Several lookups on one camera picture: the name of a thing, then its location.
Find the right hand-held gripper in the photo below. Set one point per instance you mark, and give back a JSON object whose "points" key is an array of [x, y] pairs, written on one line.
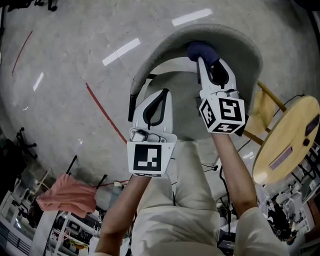
{"points": [[230, 111]]}

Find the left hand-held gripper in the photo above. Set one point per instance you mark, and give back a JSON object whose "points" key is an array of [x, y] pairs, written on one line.
{"points": [[147, 158]]}

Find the person's right forearm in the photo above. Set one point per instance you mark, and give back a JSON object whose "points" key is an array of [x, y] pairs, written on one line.
{"points": [[237, 180]]}

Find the grey green armchair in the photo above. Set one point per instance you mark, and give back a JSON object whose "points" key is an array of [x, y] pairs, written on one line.
{"points": [[225, 40]]}

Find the small black case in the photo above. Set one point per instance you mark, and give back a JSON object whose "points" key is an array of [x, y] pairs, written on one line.
{"points": [[306, 142]]}

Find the person's left forearm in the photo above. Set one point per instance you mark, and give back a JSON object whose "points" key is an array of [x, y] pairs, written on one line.
{"points": [[122, 207]]}

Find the round wooden side table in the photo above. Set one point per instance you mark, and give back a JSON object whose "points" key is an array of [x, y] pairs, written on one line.
{"points": [[287, 140]]}

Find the dark purple phone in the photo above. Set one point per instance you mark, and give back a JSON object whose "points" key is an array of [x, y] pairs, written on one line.
{"points": [[313, 126]]}

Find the black office chair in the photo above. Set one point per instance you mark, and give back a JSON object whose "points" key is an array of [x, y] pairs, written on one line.
{"points": [[25, 142], [30, 4]]}

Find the pink jacket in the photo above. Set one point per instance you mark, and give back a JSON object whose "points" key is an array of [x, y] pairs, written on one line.
{"points": [[67, 197]]}

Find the person's cream shirt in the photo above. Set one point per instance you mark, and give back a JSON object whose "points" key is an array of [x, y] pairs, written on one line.
{"points": [[175, 230]]}

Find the black power box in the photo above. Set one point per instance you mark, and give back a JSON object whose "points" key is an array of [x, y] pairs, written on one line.
{"points": [[227, 241]]}

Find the black folding rack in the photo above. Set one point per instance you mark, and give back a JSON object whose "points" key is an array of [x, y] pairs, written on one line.
{"points": [[71, 165]]}

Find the pink smartphone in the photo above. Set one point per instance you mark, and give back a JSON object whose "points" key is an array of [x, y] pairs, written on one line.
{"points": [[281, 158]]}

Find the dark blue wiping cloth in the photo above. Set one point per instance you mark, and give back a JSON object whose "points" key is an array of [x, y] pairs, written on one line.
{"points": [[202, 52]]}

